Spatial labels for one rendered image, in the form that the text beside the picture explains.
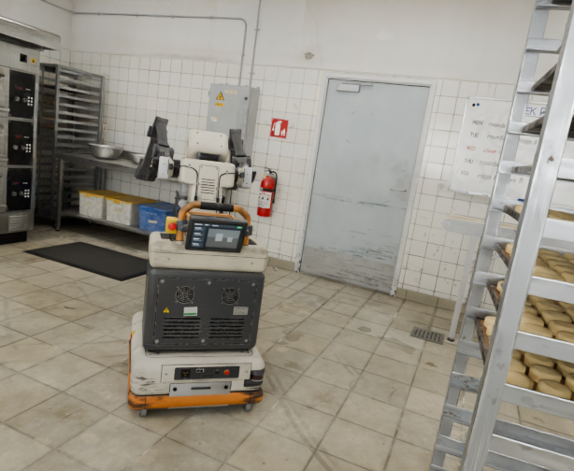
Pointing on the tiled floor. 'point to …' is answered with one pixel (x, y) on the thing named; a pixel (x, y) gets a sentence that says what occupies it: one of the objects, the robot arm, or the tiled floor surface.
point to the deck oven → (5, 125)
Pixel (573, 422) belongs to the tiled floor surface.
